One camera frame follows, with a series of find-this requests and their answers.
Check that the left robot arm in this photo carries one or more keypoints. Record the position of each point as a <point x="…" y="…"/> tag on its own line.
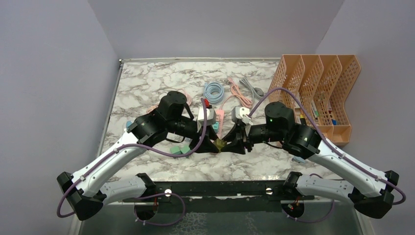
<point x="89" y="189"/>

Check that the orange plastic file rack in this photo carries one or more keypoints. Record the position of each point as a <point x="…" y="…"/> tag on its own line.
<point x="322" y="83"/>

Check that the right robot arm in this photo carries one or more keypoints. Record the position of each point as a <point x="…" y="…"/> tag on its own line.
<point x="369" y="190"/>

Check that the green plug adapter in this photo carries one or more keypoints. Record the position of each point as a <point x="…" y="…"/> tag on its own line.
<point x="175" y="150"/>
<point x="185" y="149"/>

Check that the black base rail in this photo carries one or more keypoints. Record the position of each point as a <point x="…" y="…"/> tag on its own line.
<point x="217" y="196"/>

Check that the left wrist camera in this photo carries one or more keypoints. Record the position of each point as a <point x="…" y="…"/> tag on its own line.
<point x="206" y="117"/>

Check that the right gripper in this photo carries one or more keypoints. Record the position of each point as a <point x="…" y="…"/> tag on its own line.
<point x="237" y="136"/>

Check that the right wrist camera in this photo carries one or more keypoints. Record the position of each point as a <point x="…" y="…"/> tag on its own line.
<point x="241" y="114"/>

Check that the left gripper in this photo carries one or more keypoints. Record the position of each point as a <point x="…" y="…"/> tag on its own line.
<point x="206" y="145"/>

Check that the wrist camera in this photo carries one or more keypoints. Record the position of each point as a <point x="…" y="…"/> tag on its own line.
<point x="241" y="114"/>
<point x="206" y="117"/>

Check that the pink long power strip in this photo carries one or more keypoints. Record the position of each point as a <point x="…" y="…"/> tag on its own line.
<point x="219" y="118"/>

